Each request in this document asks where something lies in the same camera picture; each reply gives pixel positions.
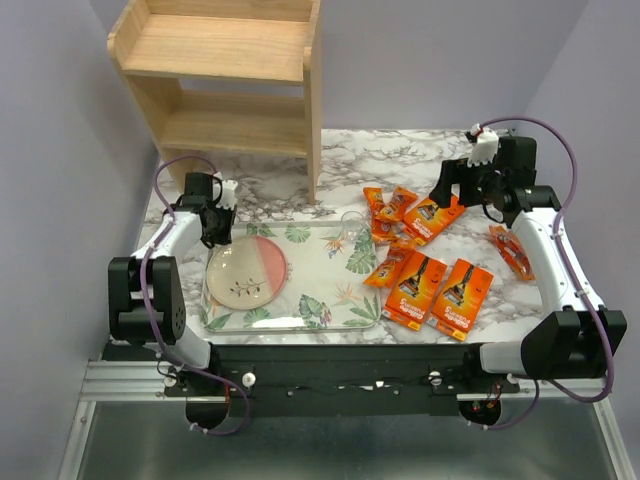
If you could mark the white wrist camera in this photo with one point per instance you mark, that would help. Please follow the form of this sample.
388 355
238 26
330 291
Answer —
485 142
224 192

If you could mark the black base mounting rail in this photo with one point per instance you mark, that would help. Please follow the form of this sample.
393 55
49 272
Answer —
260 381

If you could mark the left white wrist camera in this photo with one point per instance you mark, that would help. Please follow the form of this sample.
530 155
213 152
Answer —
224 192

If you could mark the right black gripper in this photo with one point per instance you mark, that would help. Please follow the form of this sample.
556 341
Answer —
456 171

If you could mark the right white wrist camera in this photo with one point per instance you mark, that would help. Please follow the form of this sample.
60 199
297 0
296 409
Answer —
485 142

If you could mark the aluminium frame rail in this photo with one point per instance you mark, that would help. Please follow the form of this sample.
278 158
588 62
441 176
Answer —
144 381

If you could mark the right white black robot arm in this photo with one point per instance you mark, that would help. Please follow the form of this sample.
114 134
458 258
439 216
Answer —
578 334

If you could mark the wooden two-tier shelf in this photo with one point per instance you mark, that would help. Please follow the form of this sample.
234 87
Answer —
237 76

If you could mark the orange razor box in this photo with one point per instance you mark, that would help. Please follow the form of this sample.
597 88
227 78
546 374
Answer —
457 305
411 296
427 219

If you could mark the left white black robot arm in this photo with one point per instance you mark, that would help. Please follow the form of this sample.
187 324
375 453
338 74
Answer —
145 296

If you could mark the clear drinking glass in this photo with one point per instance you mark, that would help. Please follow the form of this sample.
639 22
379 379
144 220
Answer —
353 223

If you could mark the leaf-patterned serving tray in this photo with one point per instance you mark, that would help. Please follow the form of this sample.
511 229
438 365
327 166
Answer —
324 288

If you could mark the cream and pink plate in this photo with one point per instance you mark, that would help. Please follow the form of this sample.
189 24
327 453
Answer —
246 274

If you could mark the orange razor pouch upright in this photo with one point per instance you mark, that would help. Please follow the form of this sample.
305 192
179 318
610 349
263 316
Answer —
374 198

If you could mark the orange razor pouch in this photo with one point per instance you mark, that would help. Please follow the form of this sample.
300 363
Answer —
374 198
512 252
386 274
394 211

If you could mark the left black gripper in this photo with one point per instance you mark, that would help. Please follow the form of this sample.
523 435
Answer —
225 236

